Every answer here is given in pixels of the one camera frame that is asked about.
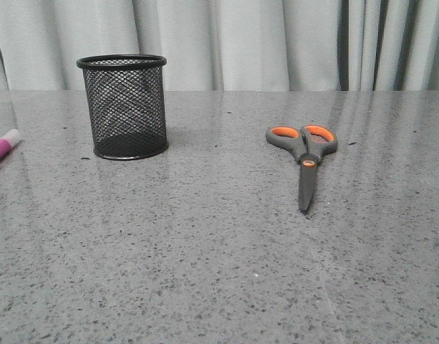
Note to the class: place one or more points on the grey curtain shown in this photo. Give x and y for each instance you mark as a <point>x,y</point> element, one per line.
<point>227,45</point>

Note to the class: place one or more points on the pink highlighter pen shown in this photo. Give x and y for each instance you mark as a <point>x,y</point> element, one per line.
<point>9,141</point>

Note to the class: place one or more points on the black mesh pen cup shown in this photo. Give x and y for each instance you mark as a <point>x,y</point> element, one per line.
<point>125,97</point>

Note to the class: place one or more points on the grey orange scissors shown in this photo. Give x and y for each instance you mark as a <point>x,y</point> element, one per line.
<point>308,145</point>

